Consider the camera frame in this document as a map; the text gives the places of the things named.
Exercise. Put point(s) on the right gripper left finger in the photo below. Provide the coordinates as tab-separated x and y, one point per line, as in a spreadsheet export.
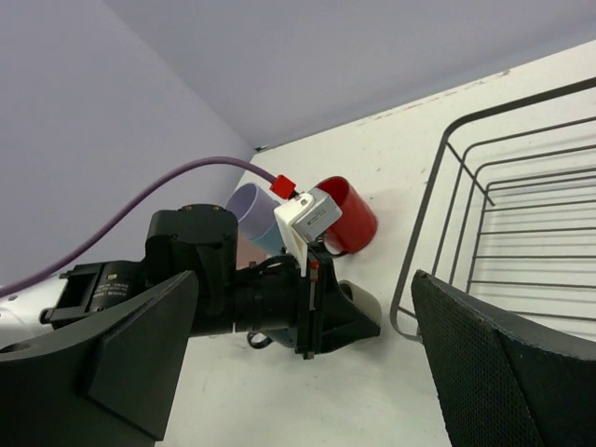
106	380

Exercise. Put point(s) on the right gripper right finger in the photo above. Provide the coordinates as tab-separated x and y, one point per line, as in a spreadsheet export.
501	379

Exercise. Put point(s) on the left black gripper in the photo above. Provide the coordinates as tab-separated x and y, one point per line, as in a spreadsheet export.
273	298

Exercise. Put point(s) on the red mug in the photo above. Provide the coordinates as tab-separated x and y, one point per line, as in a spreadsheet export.
357	226

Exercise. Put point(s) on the lavender cup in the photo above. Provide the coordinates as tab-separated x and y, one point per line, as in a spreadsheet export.
254	210

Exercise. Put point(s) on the dark blue small cup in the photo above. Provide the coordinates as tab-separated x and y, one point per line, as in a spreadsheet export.
257	340

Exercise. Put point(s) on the light blue cup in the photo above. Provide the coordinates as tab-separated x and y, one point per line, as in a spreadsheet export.
271	241

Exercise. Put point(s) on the pink mug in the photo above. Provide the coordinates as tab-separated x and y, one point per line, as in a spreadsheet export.
248	253

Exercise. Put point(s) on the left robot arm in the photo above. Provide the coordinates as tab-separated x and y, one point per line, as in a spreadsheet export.
201	239

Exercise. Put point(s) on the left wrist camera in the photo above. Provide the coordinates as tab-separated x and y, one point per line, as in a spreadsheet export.
301	220

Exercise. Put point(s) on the black wire dish rack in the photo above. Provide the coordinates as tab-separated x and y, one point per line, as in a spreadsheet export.
508	212

